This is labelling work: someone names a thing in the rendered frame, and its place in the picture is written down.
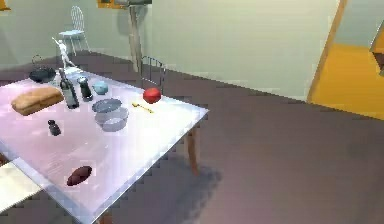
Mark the red apple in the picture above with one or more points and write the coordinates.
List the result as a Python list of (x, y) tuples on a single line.
[(152, 95)]

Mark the yellow spoon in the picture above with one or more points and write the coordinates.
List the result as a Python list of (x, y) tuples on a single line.
[(142, 107)]

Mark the dark metal chair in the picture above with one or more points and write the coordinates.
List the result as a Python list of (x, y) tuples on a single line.
[(153, 71)]

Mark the white glass top table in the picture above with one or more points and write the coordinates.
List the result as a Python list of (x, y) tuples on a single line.
[(140, 146)]

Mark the clear glass bowl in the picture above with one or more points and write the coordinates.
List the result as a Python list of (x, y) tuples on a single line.
[(111, 120)]

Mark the grey plate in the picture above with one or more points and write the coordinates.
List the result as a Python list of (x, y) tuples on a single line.
[(106, 105)]

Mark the light blue cup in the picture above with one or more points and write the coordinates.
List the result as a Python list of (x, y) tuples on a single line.
[(100, 87)]

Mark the floor lamp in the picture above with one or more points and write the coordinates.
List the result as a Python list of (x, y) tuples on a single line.
[(134, 33)]

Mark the black pepper mill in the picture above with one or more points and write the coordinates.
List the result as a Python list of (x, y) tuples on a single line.
[(85, 89)]

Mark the dark glass bottle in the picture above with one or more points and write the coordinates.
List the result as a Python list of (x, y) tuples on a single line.
[(69, 94)]

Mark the dark red potato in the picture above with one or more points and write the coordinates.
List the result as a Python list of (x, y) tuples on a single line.
[(79, 175)]

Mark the orange framed picture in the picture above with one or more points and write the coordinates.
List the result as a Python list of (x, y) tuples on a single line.
[(106, 3)]

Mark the small black shaker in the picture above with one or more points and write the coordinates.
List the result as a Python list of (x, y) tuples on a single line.
[(53, 128)]

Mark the white human statue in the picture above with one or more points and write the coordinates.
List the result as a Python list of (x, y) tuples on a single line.
[(63, 53)]

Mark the brown bread loaf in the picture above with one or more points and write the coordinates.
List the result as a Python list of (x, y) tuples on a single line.
[(36, 100)]

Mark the white chair seat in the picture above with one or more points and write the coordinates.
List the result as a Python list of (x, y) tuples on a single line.
[(15, 185)]

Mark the orange door frame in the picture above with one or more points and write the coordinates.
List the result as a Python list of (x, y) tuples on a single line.
[(325, 53)]

